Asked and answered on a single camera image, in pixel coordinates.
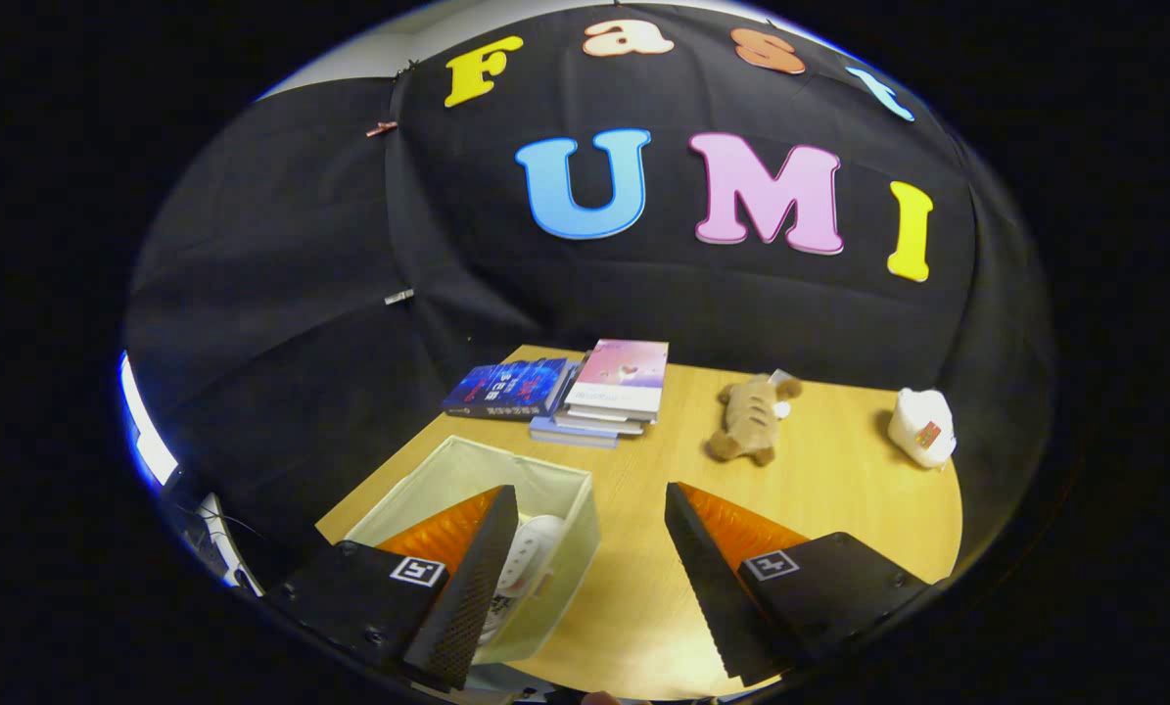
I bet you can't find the dark blue book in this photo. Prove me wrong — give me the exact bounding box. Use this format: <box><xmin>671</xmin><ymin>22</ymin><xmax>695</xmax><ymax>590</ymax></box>
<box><xmin>443</xmin><ymin>357</ymin><xmax>572</xmax><ymax>421</ymax></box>

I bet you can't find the white metal frame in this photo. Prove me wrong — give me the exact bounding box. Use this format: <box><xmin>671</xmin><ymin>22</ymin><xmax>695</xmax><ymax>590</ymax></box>
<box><xmin>196</xmin><ymin>493</ymin><xmax>264</xmax><ymax>595</ymax></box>

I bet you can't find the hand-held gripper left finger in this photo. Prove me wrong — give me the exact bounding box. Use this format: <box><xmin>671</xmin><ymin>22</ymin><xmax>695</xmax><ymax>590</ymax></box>
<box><xmin>267</xmin><ymin>486</ymin><xmax>520</xmax><ymax>693</ymax></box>

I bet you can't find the light blue book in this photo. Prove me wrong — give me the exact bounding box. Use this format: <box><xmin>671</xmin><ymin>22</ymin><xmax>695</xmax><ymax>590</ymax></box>
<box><xmin>529</xmin><ymin>415</ymin><xmax>622</xmax><ymax>449</ymax></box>

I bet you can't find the white plush toy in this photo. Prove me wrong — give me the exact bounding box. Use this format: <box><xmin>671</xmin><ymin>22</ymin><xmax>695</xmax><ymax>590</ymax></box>
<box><xmin>886</xmin><ymin>388</ymin><xmax>958</xmax><ymax>469</ymax></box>

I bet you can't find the white canvas shoe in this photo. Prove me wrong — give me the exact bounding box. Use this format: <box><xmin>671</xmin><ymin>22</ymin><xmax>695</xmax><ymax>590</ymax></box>
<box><xmin>482</xmin><ymin>515</ymin><xmax>568</xmax><ymax>642</ymax></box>

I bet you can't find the pink cover book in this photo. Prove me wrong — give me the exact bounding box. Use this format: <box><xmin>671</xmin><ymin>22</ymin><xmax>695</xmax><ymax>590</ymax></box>
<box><xmin>565</xmin><ymin>339</ymin><xmax>670</xmax><ymax>414</ymax></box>

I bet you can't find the brown plush toy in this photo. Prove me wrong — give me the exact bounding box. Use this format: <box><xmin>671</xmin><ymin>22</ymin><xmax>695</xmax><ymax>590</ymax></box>
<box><xmin>707</xmin><ymin>372</ymin><xmax>803</xmax><ymax>466</ymax></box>

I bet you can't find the green fabric storage box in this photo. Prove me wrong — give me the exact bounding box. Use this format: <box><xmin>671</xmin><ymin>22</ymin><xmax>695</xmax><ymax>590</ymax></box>
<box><xmin>345</xmin><ymin>436</ymin><xmax>603</xmax><ymax>667</ymax></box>

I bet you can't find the white book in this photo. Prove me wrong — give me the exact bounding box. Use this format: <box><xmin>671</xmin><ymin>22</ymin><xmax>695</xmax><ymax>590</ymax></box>
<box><xmin>553</xmin><ymin>403</ymin><xmax>660</xmax><ymax>437</ymax></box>

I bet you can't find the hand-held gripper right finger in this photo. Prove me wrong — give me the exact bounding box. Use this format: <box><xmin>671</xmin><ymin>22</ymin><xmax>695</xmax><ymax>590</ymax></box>
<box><xmin>664</xmin><ymin>481</ymin><xmax>934</xmax><ymax>688</ymax></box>

